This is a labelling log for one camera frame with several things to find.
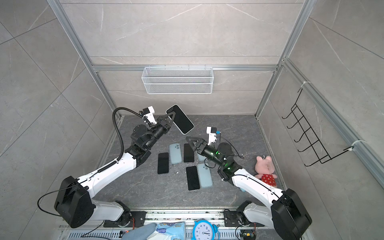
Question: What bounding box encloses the blue wet wipes pack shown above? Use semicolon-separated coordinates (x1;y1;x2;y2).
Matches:
147;222;186;240

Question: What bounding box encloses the grey-blue cloth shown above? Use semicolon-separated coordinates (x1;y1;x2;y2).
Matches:
121;223;157;240

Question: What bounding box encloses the blue alarm clock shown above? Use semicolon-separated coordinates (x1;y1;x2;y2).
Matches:
191;220;220;240

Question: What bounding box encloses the pink pig plush toy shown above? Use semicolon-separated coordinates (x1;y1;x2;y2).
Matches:
255;156;277;188

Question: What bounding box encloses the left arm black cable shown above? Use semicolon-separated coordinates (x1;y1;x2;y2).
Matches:
112;107;143;163

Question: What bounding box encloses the black wire hook rack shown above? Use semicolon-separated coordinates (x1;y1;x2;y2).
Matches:
281;88;355;168

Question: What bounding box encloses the aluminium rail front frame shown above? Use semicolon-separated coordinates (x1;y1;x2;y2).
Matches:
53;208;281;240

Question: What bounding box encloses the grey-green phone case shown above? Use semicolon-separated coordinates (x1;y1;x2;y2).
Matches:
197;164;213;188

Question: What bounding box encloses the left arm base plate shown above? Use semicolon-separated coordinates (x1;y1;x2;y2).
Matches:
103;211;147;228

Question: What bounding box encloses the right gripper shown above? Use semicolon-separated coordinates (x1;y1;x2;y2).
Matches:
187;137;226;169

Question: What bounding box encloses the white wire mesh basket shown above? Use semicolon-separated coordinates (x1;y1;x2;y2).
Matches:
142;66;214;95

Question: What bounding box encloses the black phone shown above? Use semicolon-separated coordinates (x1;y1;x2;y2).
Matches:
183;144;195;163
166;105;195;135
157;153;170;175

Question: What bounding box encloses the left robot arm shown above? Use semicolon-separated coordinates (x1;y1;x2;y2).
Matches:
54;112;176;228

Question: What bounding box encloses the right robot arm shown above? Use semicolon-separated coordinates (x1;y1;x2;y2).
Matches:
186;137;313;240

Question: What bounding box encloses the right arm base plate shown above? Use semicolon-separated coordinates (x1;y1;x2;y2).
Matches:
223;209;264;227

